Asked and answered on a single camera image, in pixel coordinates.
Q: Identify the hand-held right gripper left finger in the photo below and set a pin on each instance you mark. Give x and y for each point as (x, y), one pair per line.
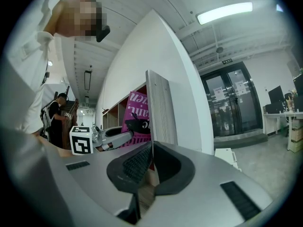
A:
(99, 174)

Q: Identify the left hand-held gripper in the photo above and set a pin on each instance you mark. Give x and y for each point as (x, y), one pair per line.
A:
(81, 141)

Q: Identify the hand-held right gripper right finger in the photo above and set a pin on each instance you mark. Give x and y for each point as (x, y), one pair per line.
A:
(203, 178)

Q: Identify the pink book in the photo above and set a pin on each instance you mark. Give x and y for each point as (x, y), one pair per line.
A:
(137, 110)

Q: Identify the wooden shelf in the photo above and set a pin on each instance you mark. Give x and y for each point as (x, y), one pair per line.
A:
(161, 107)

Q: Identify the white box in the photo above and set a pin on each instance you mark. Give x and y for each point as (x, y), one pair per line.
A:
(225, 156)

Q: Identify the dark door mat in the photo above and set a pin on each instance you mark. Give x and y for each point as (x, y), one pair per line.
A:
(239, 141)

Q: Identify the black framed glass door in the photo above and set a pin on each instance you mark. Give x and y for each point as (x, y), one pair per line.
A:
(230, 100)

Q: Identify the white desk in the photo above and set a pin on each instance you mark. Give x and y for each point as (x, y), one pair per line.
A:
(281, 116)

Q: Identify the stack of cardboard boxes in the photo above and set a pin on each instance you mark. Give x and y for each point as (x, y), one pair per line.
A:
(297, 136)

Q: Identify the black monitor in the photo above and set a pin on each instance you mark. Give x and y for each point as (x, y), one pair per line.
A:
(276, 94)

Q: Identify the person's white shirt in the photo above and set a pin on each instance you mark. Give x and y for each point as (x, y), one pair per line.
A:
(26, 63)

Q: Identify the green exit sign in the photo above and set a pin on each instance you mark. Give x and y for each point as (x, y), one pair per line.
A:
(227, 61)

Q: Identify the person's head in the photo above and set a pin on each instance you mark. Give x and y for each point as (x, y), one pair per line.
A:
(75, 18)

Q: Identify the black cabinet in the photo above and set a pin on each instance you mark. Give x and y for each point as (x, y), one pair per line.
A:
(298, 85)

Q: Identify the long ceiling light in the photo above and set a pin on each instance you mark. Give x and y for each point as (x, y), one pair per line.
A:
(225, 12)

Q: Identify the black hanging frame light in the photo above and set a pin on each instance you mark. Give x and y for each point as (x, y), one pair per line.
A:
(87, 80)

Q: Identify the black head-worn camera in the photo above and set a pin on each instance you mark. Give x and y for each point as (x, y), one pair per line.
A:
(103, 33)

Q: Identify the round ceiling camera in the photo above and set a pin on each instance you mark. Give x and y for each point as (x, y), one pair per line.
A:
(220, 49)

